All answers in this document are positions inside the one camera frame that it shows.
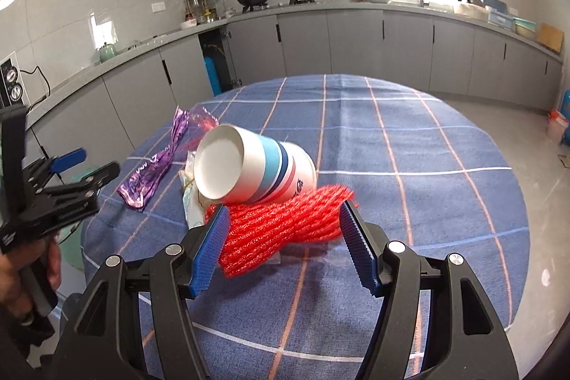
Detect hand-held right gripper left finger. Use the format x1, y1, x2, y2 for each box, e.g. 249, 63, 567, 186
56, 203, 231, 380

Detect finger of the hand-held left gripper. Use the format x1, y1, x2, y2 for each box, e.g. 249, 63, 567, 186
49, 161, 121, 197
42, 147, 86, 176

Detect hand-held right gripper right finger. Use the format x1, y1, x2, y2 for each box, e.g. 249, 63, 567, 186
338, 199, 519, 380

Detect mint green trash bin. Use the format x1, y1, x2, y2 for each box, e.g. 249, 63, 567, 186
58, 167, 108, 271

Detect purple foil wrapper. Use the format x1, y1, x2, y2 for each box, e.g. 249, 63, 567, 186
116, 108, 191, 212

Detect red foam net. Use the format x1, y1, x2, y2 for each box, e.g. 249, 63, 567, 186
204, 184, 356, 278

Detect striped white paper cup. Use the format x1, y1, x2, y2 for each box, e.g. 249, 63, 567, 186
193, 123, 318, 205

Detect pink clear plastic wrapper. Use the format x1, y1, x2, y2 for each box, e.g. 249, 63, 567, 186
187, 106, 220, 136

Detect person's left hand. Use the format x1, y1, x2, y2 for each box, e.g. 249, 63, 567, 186
0, 240, 63, 323

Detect pale crumpled wrapper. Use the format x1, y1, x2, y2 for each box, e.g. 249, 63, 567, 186
179, 151, 210, 229

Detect white microwave oven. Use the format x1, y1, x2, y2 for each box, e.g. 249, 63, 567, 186
0, 53, 25, 107

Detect blue plaid tablecloth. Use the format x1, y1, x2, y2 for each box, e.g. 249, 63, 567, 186
82, 74, 528, 380

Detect grey kitchen base cabinets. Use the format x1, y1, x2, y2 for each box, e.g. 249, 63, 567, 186
27, 0, 564, 167

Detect white bucket with red bag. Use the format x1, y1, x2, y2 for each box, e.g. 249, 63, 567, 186
547, 109, 568, 146

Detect gas stove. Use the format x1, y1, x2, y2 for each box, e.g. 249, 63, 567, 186
243, 0, 319, 12

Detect white dish basket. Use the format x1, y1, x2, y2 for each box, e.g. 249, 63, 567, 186
453, 0, 491, 19

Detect blue plastic box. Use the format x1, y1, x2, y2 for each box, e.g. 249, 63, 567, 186
483, 0, 511, 25

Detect green plastic basin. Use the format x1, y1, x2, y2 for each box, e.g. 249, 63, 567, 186
512, 17, 537, 39

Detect brown wooden board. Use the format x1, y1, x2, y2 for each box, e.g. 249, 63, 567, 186
535, 23, 564, 52

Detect black power cable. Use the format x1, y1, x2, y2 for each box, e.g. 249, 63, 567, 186
20, 66, 52, 105

